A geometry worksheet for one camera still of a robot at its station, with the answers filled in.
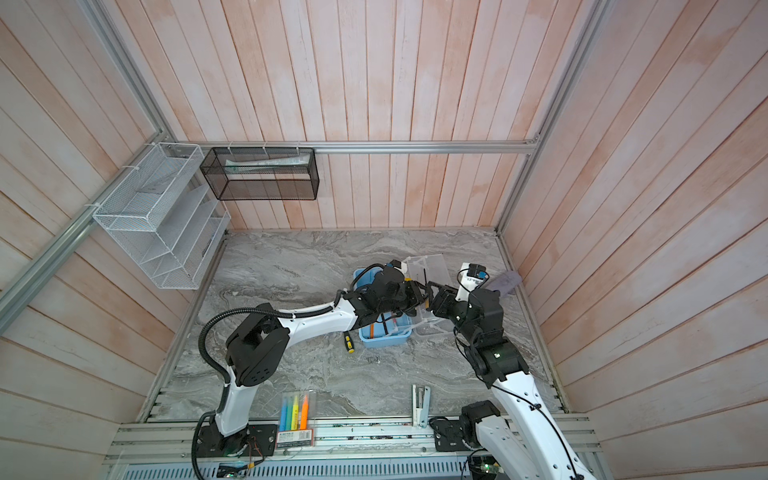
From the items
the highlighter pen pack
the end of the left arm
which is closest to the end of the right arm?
the end of the left arm

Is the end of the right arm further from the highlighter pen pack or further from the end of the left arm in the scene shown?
the highlighter pen pack

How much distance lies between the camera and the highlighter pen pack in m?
0.74
